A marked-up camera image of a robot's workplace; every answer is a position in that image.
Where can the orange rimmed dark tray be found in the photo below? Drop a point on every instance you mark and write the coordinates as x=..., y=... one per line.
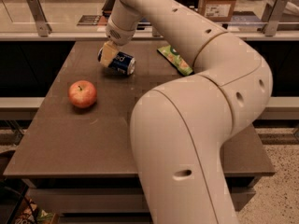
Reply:
x=108, y=6

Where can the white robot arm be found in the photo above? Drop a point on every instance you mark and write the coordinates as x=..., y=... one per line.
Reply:
x=177, y=129

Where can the blue pepsi can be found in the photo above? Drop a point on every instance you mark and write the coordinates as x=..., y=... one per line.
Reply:
x=122, y=63

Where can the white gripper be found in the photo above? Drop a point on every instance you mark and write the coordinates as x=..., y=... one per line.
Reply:
x=117, y=34

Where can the glass barrier panel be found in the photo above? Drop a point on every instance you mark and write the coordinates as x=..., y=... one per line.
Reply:
x=64, y=16

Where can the green chip bag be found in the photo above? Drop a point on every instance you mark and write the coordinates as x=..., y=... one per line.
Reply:
x=175, y=59

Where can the red apple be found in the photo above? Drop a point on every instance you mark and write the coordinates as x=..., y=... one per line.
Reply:
x=82, y=94

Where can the brown cardboard box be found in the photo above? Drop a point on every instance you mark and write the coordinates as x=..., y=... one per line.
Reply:
x=217, y=10

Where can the left metal glass bracket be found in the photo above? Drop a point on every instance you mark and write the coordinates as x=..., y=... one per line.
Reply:
x=42, y=26

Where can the colourful bag on floor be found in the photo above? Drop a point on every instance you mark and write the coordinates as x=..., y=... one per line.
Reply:
x=30, y=213

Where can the right metal glass bracket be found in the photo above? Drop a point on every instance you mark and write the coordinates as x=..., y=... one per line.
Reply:
x=272, y=20

